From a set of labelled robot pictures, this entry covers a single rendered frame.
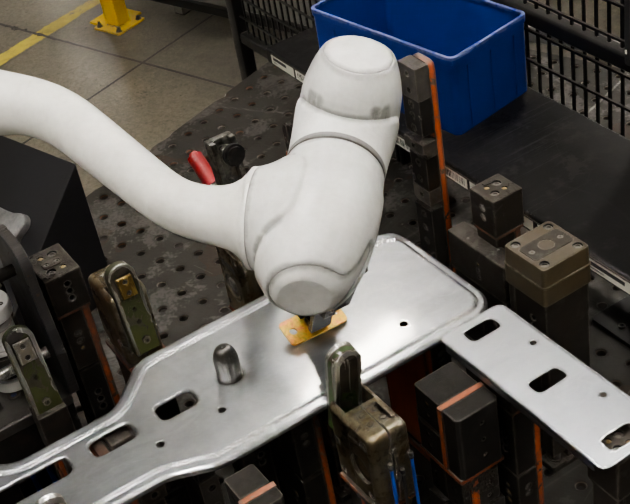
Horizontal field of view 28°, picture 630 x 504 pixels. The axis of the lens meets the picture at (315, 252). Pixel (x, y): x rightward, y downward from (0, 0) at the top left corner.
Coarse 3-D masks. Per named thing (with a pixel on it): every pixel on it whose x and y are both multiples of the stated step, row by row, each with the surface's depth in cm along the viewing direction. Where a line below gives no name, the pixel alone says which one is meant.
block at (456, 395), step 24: (432, 384) 151; (456, 384) 150; (480, 384) 150; (432, 408) 150; (456, 408) 147; (480, 408) 146; (432, 432) 152; (456, 432) 146; (480, 432) 148; (432, 456) 155; (456, 456) 149; (480, 456) 151; (456, 480) 152; (480, 480) 154
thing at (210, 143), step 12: (228, 132) 159; (204, 144) 158; (216, 144) 158; (228, 144) 157; (216, 156) 157; (228, 156) 155; (240, 156) 156; (216, 168) 158; (228, 168) 160; (240, 168) 160; (216, 180) 160; (228, 180) 160
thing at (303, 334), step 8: (336, 312) 160; (288, 320) 158; (296, 320) 158; (304, 320) 158; (336, 320) 159; (344, 320) 159; (280, 328) 157; (288, 328) 157; (296, 328) 157; (304, 328) 157; (328, 328) 158; (288, 336) 156; (296, 336) 156; (304, 336) 156; (312, 336) 157; (296, 344) 156
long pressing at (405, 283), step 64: (384, 256) 169; (256, 320) 162; (384, 320) 158; (448, 320) 156; (128, 384) 156; (192, 384) 154; (256, 384) 152; (320, 384) 151; (64, 448) 149; (128, 448) 147; (192, 448) 145; (256, 448) 145
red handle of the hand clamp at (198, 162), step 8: (192, 152) 169; (200, 152) 169; (192, 160) 168; (200, 160) 168; (200, 168) 168; (208, 168) 168; (200, 176) 168; (208, 176) 167; (208, 184) 167; (216, 184) 167
